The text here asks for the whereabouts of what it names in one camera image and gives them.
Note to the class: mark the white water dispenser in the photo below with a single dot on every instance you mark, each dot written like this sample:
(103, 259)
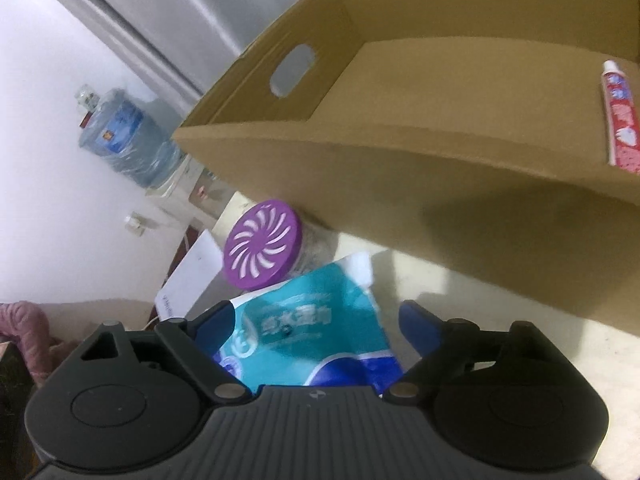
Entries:
(190, 190)

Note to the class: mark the blue wet wipes pack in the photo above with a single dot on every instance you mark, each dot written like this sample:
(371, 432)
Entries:
(300, 320)

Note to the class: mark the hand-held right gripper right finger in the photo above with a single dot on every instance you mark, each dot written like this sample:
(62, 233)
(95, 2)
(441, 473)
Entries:
(420, 327)

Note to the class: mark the white rectangular box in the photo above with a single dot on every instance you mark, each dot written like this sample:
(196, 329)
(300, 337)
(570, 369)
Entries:
(192, 275)

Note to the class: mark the grey curtain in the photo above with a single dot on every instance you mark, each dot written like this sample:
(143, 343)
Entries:
(175, 10)

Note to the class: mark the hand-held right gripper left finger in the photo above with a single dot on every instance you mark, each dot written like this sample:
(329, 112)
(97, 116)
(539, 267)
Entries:
(215, 327)

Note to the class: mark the blue water jug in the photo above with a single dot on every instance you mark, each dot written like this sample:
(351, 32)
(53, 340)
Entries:
(125, 130)

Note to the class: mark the red white toothpaste tube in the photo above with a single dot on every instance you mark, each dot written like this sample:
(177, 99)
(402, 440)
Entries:
(620, 115)

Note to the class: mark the purple round air freshener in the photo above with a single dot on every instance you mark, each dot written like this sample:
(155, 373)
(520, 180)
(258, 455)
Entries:
(262, 245)

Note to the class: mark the pink cloth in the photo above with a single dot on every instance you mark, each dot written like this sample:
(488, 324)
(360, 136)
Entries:
(25, 325)

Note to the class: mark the brown cardboard box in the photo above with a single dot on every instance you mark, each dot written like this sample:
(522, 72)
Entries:
(400, 185)

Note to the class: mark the white wall plug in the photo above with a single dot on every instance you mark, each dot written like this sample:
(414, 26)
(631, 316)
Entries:
(136, 224)

